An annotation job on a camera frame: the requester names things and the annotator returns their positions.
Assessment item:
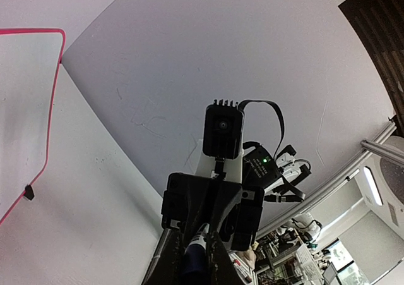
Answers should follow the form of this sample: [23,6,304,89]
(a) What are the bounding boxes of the wire whiteboard stand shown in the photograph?
[23,185,35,201]

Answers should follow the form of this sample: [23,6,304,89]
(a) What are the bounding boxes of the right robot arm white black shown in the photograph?
[162,142,311,251]

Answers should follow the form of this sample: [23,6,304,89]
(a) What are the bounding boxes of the whiteboard marker white blue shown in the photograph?
[179,223,210,285]

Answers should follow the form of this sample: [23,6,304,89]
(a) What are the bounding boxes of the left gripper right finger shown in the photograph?
[205,183,243,285]

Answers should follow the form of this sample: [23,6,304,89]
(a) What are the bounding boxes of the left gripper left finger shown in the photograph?
[142,183,208,284]

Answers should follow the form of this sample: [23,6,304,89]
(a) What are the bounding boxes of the pink framed whiteboard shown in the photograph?
[1,28,66,221]

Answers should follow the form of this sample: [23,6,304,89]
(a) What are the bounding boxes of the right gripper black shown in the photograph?
[162,173,264,251]

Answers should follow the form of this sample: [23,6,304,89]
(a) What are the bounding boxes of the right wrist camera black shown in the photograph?
[202,99,244,179]

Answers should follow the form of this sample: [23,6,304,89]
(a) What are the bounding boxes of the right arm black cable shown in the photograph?
[238,99,285,159]

